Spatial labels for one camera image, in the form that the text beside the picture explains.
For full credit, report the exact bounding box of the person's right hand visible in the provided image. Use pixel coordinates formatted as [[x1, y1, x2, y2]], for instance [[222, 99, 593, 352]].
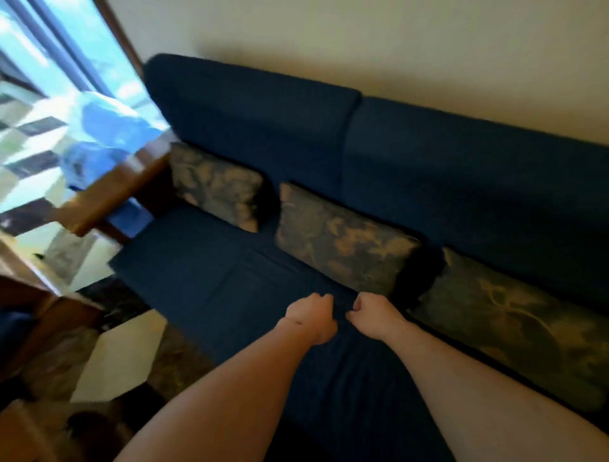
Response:
[[345, 291, 406, 342]]

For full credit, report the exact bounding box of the person's left hand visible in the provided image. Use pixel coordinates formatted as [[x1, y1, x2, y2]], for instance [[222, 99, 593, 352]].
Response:
[[284, 293, 339, 346]]

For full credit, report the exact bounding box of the person's right forearm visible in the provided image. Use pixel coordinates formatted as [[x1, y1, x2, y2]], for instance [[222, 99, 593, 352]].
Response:
[[383, 320, 609, 462]]

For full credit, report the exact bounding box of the person's left forearm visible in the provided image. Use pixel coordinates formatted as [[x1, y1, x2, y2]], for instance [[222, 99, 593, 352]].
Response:
[[114, 319, 319, 462]]

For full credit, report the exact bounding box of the medium patterned throw pillow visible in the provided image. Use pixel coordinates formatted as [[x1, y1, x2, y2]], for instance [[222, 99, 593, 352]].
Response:
[[275, 182, 422, 298]]

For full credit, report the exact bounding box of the dark blue fabric sofa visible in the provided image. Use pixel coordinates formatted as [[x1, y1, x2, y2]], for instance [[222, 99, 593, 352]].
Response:
[[108, 53, 609, 462]]

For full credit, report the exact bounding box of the small patterned throw pillow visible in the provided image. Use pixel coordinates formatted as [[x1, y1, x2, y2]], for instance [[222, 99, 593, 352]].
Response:
[[169, 142, 265, 234]]

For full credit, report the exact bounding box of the long patterned throw pillow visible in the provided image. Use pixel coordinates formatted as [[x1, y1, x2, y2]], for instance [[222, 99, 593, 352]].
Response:
[[408, 247, 609, 414]]

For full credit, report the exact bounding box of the wooden sofa armrest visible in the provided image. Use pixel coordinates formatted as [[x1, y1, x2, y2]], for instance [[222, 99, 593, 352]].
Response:
[[48, 135, 179, 239]]

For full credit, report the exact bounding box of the blue tarp bundle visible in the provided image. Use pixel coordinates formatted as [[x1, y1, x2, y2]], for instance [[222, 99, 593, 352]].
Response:
[[59, 90, 169, 191]]

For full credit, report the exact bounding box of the brown wooden furniture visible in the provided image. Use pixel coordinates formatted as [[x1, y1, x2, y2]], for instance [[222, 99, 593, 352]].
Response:
[[0, 276, 104, 381]]

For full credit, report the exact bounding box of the glass sliding door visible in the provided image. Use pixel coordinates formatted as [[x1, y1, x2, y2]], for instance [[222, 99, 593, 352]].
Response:
[[0, 0, 172, 291]]

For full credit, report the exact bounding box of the brown wooden door frame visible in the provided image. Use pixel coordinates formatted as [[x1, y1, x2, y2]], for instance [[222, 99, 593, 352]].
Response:
[[93, 0, 146, 79]]

